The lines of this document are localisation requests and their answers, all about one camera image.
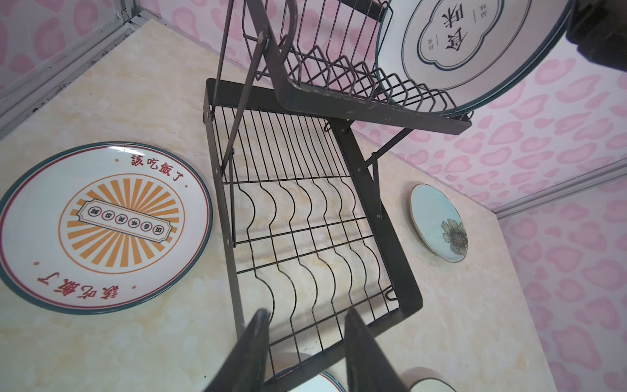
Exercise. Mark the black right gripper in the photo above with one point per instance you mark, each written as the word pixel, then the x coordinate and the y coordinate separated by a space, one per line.
pixel 598 29

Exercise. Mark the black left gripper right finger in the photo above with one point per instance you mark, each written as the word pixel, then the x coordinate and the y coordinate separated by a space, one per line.
pixel 367 368

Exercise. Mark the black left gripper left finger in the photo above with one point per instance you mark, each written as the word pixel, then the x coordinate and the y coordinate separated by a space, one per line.
pixel 244 368

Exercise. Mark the white plate quatrefoil emblem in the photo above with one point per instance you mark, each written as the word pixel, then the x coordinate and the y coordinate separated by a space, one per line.
pixel 437 56

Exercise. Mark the light blue flower plate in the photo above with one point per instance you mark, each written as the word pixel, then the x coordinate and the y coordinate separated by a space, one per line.
pixel 438 223

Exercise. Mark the cream floral rim plate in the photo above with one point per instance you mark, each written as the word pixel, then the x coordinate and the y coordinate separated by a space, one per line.
pixel 431 385

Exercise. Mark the orange sunburst plate centre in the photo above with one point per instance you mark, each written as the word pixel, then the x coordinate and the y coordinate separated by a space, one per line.
pixel 323 382

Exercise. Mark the orange sunburst plate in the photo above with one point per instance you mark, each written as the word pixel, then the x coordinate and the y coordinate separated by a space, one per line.
pixel 323 382
pixel 103 227

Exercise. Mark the orange sunburst plate left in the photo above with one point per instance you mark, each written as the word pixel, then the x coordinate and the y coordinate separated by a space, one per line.
pixel 103 227

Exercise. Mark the black wire dish rack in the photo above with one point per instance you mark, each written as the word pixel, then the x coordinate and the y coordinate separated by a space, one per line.
pixel 295 152

